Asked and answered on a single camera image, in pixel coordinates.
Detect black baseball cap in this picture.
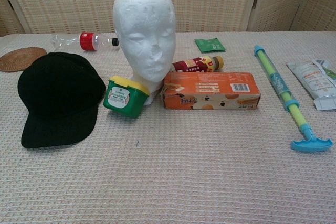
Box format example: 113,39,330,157
17,51,107,149

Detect white foam mannequin head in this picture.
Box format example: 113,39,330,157
113,0,175,105

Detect orange biscuit box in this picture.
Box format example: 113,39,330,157
160,71,262,111

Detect green tub with yellow lid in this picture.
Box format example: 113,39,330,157
103,75,151,119

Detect brown drink bottle red label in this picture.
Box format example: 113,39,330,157
172,56,225,73

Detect green foil sachet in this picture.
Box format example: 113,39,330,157
194,37,226,54

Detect beige woven tablecloth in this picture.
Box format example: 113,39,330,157
0,31,336,224

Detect clear plastic bottle red label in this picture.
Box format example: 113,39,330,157
50,32,120,52

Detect green and blue water squirter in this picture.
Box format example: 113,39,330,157
253,45,332,153

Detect woven folding screen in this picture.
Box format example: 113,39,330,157
0,0,336,38

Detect white and green snack bag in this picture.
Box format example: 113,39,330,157
286,59,336,111

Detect round woven rattan coaster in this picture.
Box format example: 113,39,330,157
0,47,47,72

